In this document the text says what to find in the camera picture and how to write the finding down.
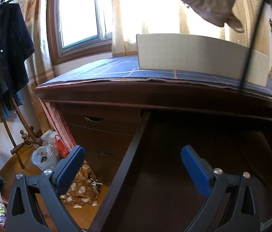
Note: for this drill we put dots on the teal garment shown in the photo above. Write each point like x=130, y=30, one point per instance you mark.
x=2, y=113

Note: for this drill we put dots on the white cardboard box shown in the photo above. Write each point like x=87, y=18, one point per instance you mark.
x=193, y=55

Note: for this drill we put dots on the teal printed packet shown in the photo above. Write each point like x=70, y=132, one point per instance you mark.
x=268, y=223

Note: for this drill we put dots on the brown patterned cloth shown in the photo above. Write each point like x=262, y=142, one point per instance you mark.
x=82, y=193

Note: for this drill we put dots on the wooden coat rack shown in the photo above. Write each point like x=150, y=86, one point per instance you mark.
x=27, y=141

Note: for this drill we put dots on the red plastic bag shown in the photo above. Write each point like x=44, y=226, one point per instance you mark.
x=62, y=147

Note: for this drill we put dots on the white floral bin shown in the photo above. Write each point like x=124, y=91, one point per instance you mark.
x=43, y=159

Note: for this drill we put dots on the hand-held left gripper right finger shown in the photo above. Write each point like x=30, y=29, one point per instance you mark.
x=196, y=172

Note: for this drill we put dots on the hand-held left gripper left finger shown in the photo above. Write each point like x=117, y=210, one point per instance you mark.
x=69, y=171

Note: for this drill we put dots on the dark navy jacket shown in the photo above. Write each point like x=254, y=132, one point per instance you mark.
x=3, y=53

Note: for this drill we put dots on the dark wooden dresser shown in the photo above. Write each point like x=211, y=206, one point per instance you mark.
x=102, y=94

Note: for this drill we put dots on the narrow beige patterned curtain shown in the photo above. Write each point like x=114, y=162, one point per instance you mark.
x=38, y=41

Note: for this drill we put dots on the pink striped cloth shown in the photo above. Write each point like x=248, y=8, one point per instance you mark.
x=58, y=125

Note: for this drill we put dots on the blue checked cloth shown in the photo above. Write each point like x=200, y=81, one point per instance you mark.
x=107, y=70

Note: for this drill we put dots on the beige bra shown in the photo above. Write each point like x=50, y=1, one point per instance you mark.
x=205, y=0

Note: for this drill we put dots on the dark wooden drawer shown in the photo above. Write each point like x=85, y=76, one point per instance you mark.
x=198, y=135

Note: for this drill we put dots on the wood framed window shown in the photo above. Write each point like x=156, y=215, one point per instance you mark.
x=80, y=12

